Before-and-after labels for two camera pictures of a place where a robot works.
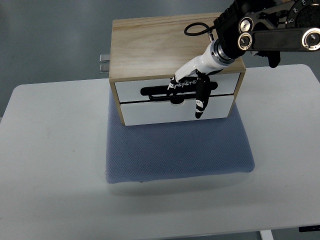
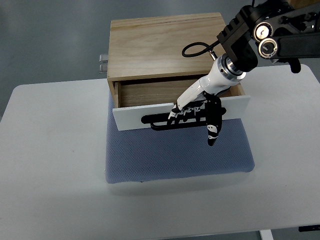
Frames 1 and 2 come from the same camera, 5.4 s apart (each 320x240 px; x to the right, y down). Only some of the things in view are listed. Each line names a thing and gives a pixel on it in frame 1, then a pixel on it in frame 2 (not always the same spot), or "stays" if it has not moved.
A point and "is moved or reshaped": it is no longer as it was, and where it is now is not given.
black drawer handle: x=165 y=92 → x=153 y=118
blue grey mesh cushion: x=175 y=149 stays
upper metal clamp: x=104 y=58 stays
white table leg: x=266 y=235 stays
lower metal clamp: x=104 y=68 stays
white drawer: x=130 y=92 is moved or reshaped
